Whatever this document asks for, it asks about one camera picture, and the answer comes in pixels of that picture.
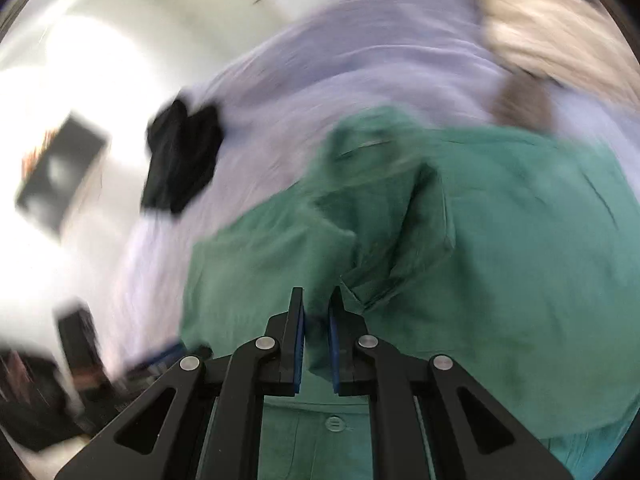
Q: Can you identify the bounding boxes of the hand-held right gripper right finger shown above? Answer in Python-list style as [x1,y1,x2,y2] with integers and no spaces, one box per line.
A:
[327,285,576,480]

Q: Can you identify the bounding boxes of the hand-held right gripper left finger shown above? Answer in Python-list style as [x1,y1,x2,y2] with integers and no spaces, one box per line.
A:
[54,287,306,480]

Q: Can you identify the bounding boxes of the green shirt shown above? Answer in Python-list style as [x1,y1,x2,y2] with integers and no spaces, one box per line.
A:
[180,105,636,480]

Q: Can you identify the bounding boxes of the black cloth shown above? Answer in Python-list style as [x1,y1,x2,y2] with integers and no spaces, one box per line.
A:
[141,99,225,217]

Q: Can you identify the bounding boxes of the dark object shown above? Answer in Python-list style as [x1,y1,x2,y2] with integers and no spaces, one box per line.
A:
[0,305,113,453]

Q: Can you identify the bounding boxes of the lavender embossed blanket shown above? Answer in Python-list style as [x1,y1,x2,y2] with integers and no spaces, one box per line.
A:
[107,0,640,386]

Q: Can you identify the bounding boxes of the black box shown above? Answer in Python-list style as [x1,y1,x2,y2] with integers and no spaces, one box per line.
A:
[15,112,111,241]

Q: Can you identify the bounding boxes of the beige striped garment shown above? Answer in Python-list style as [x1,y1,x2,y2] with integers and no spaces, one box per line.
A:
[462,0,640,133]

